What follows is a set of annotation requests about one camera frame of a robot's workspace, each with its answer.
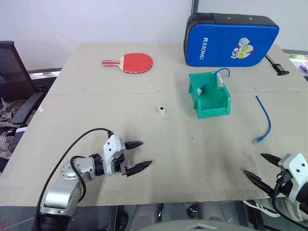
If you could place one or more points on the grey robot torso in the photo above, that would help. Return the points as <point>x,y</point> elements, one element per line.
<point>195,226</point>

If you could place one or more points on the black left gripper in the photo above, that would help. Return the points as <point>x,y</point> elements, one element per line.
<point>118,163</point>

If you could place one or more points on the blue kick pad with cartoon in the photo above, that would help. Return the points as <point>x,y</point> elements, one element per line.
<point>223,41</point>

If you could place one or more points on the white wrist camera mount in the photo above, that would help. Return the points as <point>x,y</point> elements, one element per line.
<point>294,168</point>
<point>113,146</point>

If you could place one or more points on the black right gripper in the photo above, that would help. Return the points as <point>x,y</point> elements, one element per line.
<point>284,185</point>

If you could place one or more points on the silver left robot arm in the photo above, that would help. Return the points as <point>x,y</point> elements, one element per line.
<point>60,192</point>

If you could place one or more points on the green plastic storage bin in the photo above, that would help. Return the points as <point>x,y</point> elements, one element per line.
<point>214,106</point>

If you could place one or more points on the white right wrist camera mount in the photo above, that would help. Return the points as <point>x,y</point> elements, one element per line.
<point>294,168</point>

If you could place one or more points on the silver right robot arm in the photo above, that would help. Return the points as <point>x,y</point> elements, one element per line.
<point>303,195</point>

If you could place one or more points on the checked cloth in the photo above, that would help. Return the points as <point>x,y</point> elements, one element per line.
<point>6,142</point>

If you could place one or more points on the grey window frame post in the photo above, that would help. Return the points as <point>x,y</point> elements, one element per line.
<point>195,7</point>

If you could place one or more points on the small white cube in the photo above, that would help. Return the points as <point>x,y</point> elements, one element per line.
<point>162,110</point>

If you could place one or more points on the red table tennis paddle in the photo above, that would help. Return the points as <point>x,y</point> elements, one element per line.
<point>137,62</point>

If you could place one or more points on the white paper label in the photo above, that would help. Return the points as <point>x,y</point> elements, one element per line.
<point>219,81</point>

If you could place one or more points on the purple object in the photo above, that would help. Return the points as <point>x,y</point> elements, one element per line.
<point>305,65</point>

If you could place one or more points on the black mesh office chair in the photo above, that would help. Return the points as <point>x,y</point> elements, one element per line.
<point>14,72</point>

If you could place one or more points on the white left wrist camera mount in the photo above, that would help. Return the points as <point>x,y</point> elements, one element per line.
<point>113,146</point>

